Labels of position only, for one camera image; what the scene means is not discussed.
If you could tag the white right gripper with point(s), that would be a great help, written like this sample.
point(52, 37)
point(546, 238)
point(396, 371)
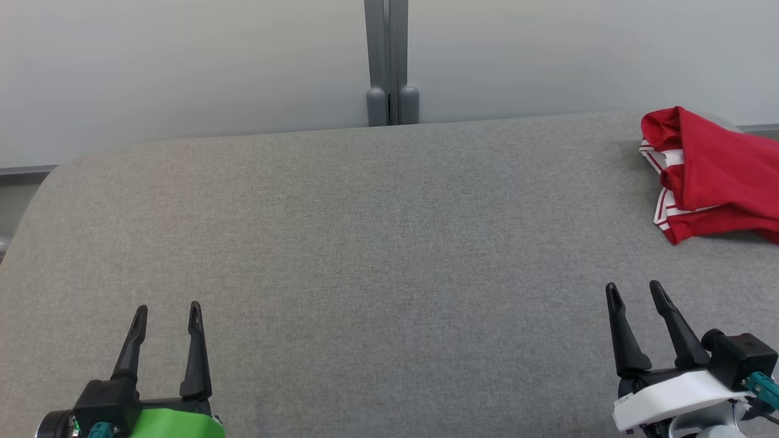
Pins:
point(669, 398)

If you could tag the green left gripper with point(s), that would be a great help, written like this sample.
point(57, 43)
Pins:
point(176, 424)

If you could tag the red Bulls jersey white sleeves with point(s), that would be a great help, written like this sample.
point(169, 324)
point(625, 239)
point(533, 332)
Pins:
point(724, 164)

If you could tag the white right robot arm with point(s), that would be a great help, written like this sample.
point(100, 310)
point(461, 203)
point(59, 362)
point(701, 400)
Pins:
point(712, 429)

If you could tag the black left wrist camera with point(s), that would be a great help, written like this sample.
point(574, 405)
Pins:
point(103, 401)

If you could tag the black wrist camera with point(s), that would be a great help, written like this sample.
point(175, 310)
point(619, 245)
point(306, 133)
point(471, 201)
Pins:
point(739, 359)
point(103, 401)

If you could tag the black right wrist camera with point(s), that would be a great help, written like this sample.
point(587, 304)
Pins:
point(739, 359)

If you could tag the teal left camera connector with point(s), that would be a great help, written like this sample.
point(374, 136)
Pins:
point(100, 431)

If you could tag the teal camera connector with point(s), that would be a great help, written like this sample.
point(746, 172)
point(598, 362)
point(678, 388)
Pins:
point(100, 431)
point(764, 388)

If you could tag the teal right camera connector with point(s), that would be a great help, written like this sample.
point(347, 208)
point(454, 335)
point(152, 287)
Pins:
point(764, 388)

